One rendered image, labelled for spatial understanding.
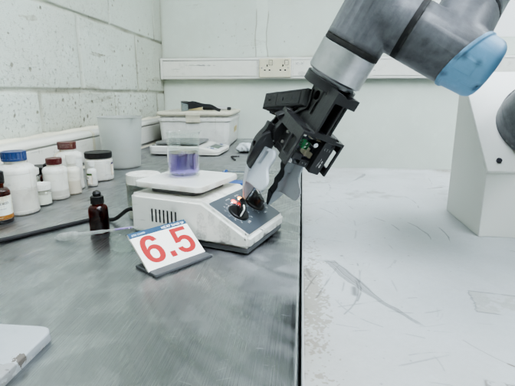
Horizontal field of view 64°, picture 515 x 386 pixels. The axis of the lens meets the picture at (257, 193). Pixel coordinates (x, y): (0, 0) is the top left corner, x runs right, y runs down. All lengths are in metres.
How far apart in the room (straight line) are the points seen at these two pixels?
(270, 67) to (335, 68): 1.47
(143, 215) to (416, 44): 0.43
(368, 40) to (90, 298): 0.43
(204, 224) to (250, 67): 1.49
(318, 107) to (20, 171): 0.54
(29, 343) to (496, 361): 0.39
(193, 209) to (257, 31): 1.56
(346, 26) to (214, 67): 1.54
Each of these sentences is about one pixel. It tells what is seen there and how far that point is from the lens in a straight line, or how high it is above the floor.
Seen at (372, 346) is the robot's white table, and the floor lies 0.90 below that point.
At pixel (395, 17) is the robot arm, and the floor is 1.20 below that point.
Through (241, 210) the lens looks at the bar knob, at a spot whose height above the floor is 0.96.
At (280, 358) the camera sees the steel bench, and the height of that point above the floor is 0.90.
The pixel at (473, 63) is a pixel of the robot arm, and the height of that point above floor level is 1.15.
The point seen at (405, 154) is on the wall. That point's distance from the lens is 2.13.
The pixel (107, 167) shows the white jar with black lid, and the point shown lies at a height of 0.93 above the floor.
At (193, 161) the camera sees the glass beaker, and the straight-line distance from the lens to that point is 0.65.
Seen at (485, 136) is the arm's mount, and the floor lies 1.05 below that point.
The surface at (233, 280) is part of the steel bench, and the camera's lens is 0.50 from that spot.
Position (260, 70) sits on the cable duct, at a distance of 2.00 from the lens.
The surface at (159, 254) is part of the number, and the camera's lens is 0.55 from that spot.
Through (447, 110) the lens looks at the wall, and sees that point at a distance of 2.16.
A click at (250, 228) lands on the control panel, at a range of 0.58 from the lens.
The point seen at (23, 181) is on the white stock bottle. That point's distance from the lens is 0.85.
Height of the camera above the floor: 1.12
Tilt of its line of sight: 13 degrees down
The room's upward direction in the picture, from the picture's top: straight up
